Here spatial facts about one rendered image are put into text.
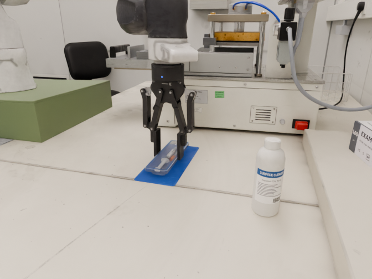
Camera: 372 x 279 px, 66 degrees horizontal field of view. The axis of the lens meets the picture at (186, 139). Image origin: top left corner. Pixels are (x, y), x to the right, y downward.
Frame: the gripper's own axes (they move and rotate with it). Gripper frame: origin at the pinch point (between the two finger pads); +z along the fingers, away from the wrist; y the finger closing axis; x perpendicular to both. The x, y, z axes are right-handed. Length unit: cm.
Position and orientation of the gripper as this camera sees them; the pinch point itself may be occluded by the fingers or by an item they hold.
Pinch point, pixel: (168, 145)
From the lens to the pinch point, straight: 73.2
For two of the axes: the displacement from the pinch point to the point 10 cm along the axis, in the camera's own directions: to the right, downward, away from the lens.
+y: -9.6, -1.2, 2.6
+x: -2.9, 3.5, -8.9
